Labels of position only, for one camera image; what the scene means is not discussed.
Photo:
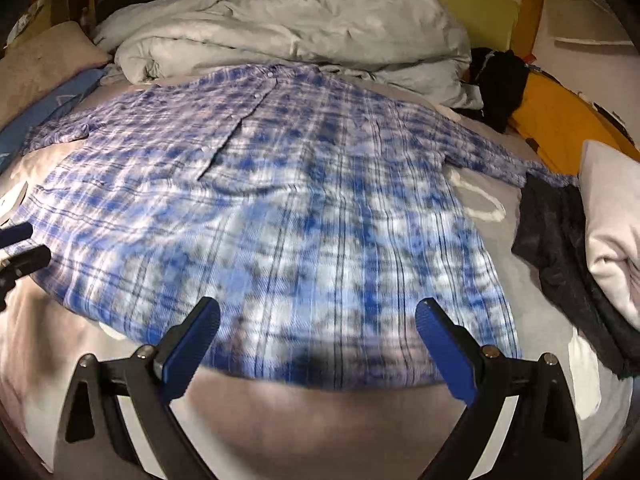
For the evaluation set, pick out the grey duvet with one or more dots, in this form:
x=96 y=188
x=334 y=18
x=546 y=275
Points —
x=300 y=25

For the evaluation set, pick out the beige pillow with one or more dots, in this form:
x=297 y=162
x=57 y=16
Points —
x=45 y=65

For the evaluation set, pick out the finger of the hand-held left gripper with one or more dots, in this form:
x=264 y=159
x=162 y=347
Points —
x=15 y=235
x=27 y=260

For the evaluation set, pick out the yellow cloth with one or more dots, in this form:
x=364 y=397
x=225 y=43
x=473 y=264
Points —
x=560 y=120

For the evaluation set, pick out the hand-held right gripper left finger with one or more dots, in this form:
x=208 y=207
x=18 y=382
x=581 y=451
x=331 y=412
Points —
x=190 y=350

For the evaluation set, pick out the blue cloth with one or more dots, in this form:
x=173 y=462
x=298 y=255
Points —
x=50 y=110

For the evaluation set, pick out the blue plaid shirt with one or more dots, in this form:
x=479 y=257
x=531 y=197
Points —
x=300 y=210

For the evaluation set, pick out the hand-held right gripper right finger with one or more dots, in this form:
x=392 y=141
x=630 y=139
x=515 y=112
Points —
x=445 y=350

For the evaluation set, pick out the black puffer jacket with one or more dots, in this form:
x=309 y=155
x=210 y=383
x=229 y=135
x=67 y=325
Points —
x=555 y=240

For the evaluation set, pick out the grey wall sheet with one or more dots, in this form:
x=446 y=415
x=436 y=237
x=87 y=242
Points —
x=590 y=20

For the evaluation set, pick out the white folded garment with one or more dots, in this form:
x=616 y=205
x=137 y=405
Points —
x=610 y=210

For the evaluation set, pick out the black garment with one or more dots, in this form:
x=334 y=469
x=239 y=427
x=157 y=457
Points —
x=505 y=85

